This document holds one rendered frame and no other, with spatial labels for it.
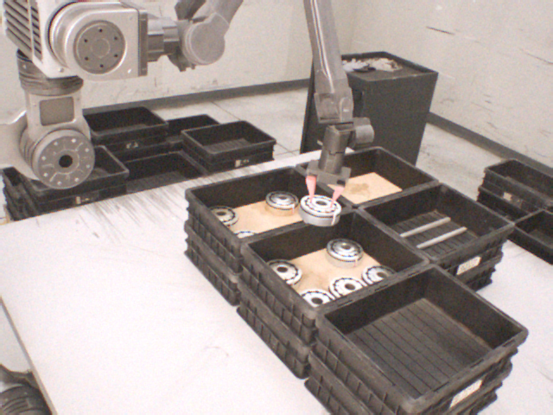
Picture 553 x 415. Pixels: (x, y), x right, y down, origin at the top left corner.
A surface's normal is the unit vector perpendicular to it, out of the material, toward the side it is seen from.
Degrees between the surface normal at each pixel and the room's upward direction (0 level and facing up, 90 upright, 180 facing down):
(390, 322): 0
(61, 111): 90
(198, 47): 68
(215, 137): 90
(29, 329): 0
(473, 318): 90
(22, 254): 0
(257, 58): 90
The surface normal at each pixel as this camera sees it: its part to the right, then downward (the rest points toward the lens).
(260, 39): 0.61, 0.46
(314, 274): 0.11, -0.86
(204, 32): 0.61, 0.11
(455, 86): -0.79, 0.23
